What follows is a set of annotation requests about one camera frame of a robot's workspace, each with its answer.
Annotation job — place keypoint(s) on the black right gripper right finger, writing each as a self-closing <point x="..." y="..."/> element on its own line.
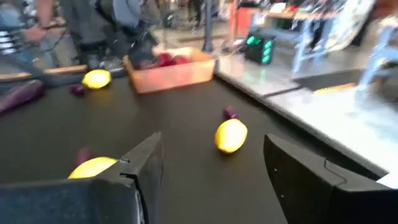
<point x="326" y="193"/>

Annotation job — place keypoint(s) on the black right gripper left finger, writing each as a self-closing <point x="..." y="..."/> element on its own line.
<point x="77" y="202"/>

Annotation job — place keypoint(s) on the dark red apple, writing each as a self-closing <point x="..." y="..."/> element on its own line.
<point x="181" y="60"/>
<point x="164" y="59"/>

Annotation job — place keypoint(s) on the small purple-red chilli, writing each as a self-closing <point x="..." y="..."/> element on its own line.
<point x="82" y="155"/>
<point x="230" y="112"/>
<point x="77" y="89"/>

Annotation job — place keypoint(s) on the wooden tray of red apples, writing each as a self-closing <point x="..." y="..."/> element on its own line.
<point x="174" y="77"/>

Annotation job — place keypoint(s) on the person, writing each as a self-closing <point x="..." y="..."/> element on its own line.
<point x="84" y="25"/>

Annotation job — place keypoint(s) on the orange cabinet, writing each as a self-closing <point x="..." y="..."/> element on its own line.
<point x="245" y="18"/>

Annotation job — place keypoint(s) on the black table mat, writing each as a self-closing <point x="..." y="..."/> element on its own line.
<point x="186" y="186"/>

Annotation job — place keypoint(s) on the computer tower with green fans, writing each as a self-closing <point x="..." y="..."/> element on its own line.
<point x="259" y="48"/>

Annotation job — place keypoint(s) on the long purple sweet potato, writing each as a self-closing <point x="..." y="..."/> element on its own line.
<point x="20" y="95"/>

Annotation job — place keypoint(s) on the white tilted board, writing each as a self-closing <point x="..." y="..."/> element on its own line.
<point x="348" y="25"/>

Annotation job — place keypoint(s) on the black metal post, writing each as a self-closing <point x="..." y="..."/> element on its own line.
<point x="207" y="25"/>

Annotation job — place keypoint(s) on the light blue metal frame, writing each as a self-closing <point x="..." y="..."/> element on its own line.
<point x="373" y="68"/>
<point x="303" y="46"/>

